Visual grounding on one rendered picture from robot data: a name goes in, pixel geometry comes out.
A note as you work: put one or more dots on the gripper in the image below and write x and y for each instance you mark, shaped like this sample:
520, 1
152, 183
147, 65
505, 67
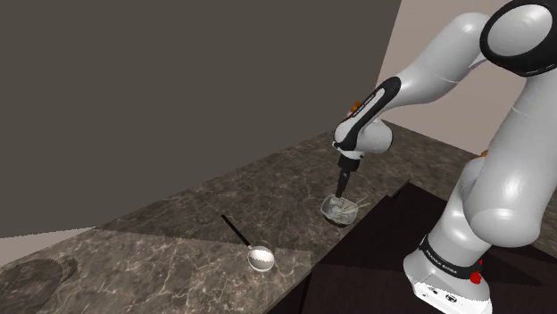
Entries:
348, 165

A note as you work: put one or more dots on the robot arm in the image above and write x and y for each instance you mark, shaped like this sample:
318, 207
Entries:
500, 182

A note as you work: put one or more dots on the clear glass bowl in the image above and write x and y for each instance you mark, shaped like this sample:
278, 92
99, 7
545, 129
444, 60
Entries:
338, 210

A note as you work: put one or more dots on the dark robot stand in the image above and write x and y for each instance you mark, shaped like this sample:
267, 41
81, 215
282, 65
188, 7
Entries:
374, 269

